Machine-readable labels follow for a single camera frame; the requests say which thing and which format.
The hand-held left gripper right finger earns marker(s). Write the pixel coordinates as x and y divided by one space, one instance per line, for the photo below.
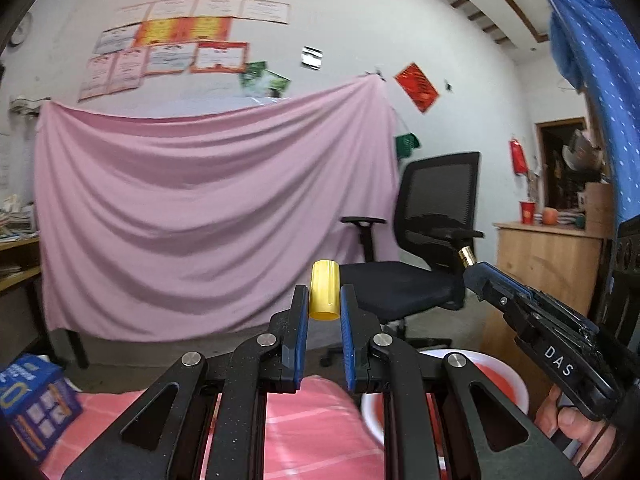
347 345

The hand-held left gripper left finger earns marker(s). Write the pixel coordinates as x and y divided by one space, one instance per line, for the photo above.
301 340

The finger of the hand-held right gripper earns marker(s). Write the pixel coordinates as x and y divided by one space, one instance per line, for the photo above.
505 282
500 305

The gold metal cap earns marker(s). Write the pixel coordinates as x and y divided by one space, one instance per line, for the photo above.
467 256

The yellow plastic cylinder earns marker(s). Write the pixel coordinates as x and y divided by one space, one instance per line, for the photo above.
325 290

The pink and white plastic basin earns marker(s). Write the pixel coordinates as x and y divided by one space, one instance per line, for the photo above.
495 375

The person's right hand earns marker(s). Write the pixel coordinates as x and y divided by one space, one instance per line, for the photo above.
575 427

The wooden cabinet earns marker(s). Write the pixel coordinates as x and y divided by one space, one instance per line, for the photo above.
540 260

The red cup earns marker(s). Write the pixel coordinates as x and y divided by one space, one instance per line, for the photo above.
526 212

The orange round jar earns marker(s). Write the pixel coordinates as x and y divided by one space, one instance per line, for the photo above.
550 216

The teal cup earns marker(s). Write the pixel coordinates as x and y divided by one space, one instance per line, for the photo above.
580 221

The black office chair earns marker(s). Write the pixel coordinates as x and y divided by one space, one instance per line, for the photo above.
435 195

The wooden framed doorway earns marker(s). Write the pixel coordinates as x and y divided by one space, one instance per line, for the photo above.
542 170

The brown cardboard box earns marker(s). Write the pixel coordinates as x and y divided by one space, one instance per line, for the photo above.
597 207

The pink hanging sheet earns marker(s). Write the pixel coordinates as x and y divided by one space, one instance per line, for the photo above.
200 210

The green hanging bag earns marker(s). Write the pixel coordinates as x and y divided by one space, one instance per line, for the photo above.
406 144

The blue dotted curtain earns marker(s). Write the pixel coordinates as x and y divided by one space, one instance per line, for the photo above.
595 60

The green photo print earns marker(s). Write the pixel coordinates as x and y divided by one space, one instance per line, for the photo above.
252 74
275 85

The blue cardboard box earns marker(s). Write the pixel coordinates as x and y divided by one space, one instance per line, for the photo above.
40 410

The stack of books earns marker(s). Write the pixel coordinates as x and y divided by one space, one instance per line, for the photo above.
15 220

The red hanging wall ornament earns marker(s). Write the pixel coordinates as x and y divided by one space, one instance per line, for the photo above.
519 156

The red diamond wall poster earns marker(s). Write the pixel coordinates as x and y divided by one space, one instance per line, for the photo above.
416 87

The group of wall certificates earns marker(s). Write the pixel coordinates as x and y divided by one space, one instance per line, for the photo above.
170 40

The round wall clock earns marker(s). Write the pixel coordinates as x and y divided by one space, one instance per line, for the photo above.
21 29

